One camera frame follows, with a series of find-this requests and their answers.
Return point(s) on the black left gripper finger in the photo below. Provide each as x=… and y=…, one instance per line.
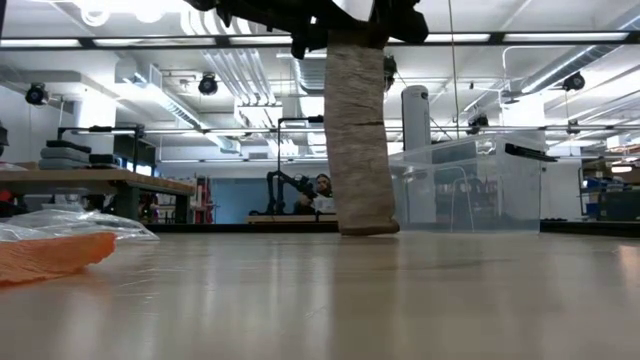
x=305, y=42

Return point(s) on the clear plastic box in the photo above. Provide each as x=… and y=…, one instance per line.
x=475, y=200

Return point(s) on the black background robot arm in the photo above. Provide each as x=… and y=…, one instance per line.
x=280, y=182

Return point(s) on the orange elastic bandage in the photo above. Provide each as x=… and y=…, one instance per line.
x=50, y=257

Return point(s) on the person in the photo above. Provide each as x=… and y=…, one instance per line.
x=325, y=197

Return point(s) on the background wooden table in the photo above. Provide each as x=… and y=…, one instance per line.
x=290, y=218

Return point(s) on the red cabinet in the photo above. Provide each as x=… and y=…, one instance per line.
x=204, y=200

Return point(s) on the wooden workbench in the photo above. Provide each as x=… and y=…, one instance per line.
x=100, y=180

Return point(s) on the stacked grey pads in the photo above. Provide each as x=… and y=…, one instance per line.
x=65, y=155

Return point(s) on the storage shelf rack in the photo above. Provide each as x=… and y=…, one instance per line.
x=610, y=200

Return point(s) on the crumpled clear plastic bag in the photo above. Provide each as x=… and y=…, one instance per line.
x=75, y=222

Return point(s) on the black aluminium rig frame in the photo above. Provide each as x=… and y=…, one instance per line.
x=225, y=228

